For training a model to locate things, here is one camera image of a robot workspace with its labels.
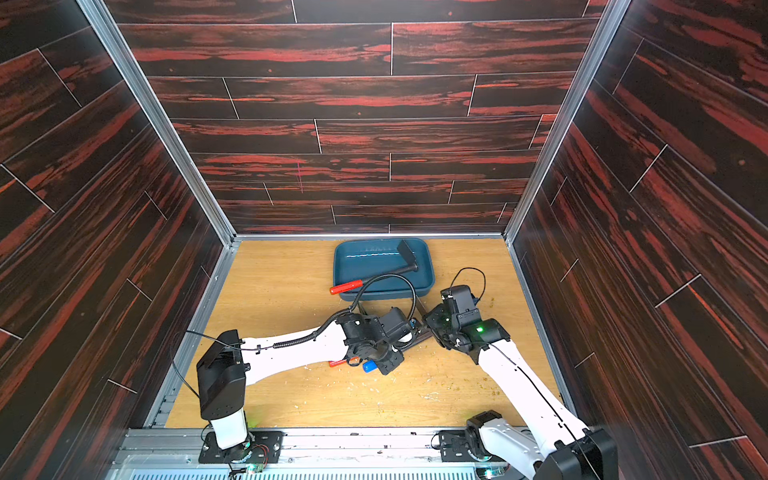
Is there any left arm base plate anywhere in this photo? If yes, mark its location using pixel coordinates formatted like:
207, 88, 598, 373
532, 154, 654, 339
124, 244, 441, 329
198, 430, 285, 465

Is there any chrome hoe blue grip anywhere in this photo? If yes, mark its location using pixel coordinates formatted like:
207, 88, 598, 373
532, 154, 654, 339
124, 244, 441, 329
362, 360, 377, 373

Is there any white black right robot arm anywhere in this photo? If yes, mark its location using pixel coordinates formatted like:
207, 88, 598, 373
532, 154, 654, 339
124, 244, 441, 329
424, 285, 619, 479

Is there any teal plastic storage box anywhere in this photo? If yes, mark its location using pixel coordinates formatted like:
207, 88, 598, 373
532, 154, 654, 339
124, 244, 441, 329
330, 238, 435, 301

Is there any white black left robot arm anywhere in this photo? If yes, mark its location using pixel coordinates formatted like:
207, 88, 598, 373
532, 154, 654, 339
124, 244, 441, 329
196, 307, 421, 451

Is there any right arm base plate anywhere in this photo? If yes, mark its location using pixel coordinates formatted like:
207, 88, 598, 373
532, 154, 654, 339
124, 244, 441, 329
430, 429, 505, 463

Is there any grey hoe red grip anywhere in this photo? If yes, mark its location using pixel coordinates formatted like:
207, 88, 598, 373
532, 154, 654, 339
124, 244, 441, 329
328, 323, 433, 368
329, 240, 419, 295

